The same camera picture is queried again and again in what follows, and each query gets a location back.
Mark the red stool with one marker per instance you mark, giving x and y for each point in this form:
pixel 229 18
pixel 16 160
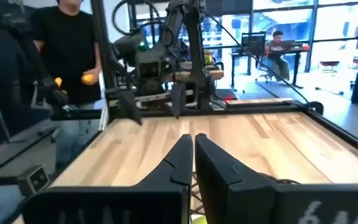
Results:
pixel 328 64

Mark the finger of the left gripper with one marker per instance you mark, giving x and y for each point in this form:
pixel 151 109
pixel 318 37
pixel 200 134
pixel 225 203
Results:
pixel 130 105
pixel 178 99

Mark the seated person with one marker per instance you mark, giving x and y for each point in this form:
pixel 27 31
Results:
pixel 277 59

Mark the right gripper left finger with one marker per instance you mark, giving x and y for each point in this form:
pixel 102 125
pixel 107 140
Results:
pixel 135 205

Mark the laptop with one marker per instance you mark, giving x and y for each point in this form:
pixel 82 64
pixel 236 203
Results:
pixel 292 46

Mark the black office desk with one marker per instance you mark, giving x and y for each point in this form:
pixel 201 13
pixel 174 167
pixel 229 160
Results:
pixel 297 62

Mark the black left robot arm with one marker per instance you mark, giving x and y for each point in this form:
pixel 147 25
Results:
pixel 194 46

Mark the small orange fruit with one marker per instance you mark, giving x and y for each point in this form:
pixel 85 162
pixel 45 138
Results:
pixel 58 81
pixel 88 79

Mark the person's hand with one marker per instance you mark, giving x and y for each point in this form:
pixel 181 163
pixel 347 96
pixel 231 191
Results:
pixel 96 73

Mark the wooden background table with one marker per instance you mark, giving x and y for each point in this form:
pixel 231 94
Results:
pixel 194 74

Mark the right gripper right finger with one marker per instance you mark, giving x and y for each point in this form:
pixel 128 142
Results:
pixel 244 199

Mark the black monitor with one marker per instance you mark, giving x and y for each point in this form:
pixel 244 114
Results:
pixel 253 43

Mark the standing person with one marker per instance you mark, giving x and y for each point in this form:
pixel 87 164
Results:
pixel 67 46

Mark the small grey depth camera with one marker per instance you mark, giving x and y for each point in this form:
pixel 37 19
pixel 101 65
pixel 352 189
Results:
pixel 33 180

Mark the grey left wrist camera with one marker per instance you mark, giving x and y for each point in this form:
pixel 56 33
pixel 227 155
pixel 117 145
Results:
pixel 148 69

